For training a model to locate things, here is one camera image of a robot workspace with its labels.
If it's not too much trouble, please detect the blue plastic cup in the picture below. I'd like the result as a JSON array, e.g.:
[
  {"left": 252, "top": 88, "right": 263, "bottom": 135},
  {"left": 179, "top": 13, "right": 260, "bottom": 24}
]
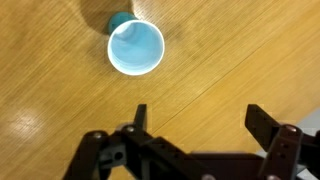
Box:
[{"left": 107, "top": 11, "right": 166, "bottom": 77}]

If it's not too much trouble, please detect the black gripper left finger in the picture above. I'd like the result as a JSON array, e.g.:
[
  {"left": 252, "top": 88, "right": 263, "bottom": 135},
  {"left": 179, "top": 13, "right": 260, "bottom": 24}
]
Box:
[{"left": 62, "top": 103, "right": 208, "bottom": 180}]

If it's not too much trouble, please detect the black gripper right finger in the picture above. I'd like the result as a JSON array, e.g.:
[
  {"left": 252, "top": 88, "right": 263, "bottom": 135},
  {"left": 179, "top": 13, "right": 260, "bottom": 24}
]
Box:
[{"left": 244, "top": 103, "right": 320, "bottom": 180}]

